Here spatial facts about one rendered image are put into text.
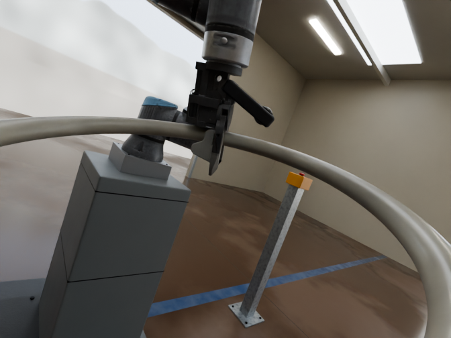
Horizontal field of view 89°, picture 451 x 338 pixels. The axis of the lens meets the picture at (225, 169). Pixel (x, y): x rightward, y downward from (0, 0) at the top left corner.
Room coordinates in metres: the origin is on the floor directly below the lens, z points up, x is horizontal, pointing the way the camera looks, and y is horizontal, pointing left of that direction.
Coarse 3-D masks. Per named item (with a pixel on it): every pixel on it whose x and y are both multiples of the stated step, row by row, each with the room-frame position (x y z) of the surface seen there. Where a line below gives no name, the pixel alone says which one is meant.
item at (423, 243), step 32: (0, 128) 0.25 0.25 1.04; (32, 128) 0.29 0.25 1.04; (64, 128) 0.33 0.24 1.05; (96, 128) 0.37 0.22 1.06; (128, 128) 0.41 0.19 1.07; (160, 128) 0.44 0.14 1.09; (192, 128) 0.46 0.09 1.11; (288, 160) 0.42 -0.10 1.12; (320, 160) 0.38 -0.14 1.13; (352, 192) 0.31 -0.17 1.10; (384, 192) 0.28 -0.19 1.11; (384, 224) 0.25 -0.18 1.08; (416, 224) 0.21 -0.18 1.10; (416, 256) 0.18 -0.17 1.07; (448, 256) 0.16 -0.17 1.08; (448, 288) 0.13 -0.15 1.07; (448, 320) 0.11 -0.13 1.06
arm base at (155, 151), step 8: (136, 136) 1.00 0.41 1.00; (144, 136) 1.00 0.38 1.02; (128, 144) 0.99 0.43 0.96; (136, 144) 0.99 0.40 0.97; (144, 144) 0.99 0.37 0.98; (152, 144) 1.01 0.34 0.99; (160, 144) 1.05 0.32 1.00; (128, 152) 0.98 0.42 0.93; (136, 152) 0.98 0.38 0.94; (144, 152) 0.99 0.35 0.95; (152, 152) 1.01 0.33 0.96; (160, 152) 1.05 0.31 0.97; (152, 160) 1.01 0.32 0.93; (160, 160) 1.06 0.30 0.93
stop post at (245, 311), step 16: (288, 176) 1.57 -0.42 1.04; (288, 192) 1.56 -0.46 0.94; (288, 208) 1.53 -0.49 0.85; (288, 224) 1.55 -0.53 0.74; (272, 240) 1.54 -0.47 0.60; (272, 256) 1.53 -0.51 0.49; (256, 272) 1.56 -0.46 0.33; (256, 288) 1.52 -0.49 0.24; (240, 304) 1.63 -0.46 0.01; (256, 304) 1.56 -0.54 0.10; (240, 320) 1.48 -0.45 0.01; (256, 320) 1.53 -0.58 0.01
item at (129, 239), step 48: (96, 192) 0.80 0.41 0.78; (144, 192) 0.91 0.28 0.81; (96, 240) 0.83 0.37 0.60; (144, 240) 0.95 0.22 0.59; (48, 288) 0.99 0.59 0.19; (96, 288) 0.86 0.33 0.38; (144, 288) 1.01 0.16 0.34; (48, 336) 0.81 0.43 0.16; (96, 336) 0.91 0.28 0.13; (144, 336) 1.11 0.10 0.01
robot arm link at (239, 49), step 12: (204, 36) 0.43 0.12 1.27; (216, 36) 0.40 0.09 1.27; (228, 36) 0.40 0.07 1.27; (240, 36) 0.40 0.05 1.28; (204, 48) 0.42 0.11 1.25; (216, 48) 0.41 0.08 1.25; (228, 48) 0.40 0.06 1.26; (240, 48) 0.41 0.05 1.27; (216, 60) 0.42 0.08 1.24; (228, 60) 0.41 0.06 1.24; (240, 60) 0.42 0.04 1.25
